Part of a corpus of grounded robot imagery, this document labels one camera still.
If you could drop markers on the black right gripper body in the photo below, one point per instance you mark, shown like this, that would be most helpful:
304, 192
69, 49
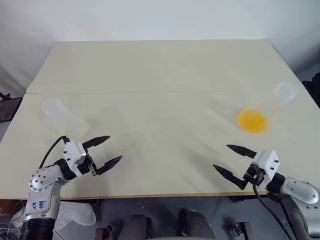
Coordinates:
256, 175

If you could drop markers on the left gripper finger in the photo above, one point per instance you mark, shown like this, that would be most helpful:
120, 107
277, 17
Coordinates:
96, 142
108, 165

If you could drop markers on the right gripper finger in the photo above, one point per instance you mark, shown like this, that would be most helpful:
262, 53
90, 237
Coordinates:
228, 173
242, 150

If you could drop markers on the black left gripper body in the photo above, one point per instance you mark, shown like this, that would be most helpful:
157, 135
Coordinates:
89, 163

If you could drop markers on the clear flask with yellow liquid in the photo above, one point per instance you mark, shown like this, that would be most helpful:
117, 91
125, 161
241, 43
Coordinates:
253, 121

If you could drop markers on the clear plastic flask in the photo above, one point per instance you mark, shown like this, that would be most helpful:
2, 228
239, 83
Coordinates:
62, 117

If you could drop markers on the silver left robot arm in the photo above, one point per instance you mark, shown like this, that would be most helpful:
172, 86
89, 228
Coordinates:
41, 182

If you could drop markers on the crumpled clear plastic bag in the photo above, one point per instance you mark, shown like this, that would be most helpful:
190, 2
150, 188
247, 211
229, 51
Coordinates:
77, 212

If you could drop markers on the dark rounded shape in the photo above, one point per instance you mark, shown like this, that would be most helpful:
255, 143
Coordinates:
138, 227
197, 225

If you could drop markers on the black equipment beside table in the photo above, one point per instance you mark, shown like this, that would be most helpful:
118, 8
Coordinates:
312, 90

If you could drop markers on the black mesh panel stand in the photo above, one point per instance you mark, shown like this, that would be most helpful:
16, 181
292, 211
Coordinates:
8, 108

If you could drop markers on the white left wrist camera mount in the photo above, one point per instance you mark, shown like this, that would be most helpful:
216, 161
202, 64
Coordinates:
72, 153

